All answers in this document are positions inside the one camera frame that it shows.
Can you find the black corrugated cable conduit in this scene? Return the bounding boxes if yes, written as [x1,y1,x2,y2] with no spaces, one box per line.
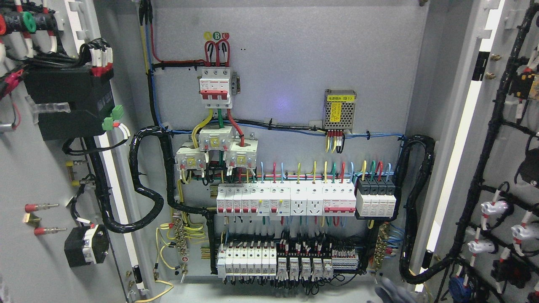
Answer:
[392,135,459,284]
[128,125,217,234]

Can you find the white socket breaker row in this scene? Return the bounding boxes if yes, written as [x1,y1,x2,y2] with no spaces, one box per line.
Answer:
[216,180,356,219]

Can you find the metal mesh power supply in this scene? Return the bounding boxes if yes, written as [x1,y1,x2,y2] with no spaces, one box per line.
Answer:
[323,89,357,130]

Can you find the grey cabinet door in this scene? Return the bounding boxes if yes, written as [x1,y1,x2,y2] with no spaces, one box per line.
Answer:
[427,0,538,303]
[0,0,138,303]

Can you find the red white main breaker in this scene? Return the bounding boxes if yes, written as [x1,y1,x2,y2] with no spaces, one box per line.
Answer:
[199,67,240,109]

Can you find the lower relay terminal row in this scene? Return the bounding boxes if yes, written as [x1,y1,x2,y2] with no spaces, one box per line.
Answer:
[216,235,360,282]

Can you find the black surge protector modules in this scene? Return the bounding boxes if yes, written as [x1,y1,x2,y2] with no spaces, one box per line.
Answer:
[355,178,398,222]

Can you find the black corrugated cable conduit right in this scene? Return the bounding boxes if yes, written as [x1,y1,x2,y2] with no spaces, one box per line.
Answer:
[392,135,459,284]

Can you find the black corrugated cable conduit left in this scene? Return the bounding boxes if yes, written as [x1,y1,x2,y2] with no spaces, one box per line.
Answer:
[128,125,217,234]

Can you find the white current transformers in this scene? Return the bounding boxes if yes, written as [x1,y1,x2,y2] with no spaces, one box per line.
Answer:
[175,125,258,175]

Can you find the black digital power meter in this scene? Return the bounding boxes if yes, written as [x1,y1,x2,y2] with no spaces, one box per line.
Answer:
[24,66,115,141]

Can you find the white rotary selector switch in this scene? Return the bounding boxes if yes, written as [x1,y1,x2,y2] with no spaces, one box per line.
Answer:
[64,224,109,267]

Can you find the grey robotic hand second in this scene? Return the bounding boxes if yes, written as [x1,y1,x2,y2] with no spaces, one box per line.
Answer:
[375,277,417,303]

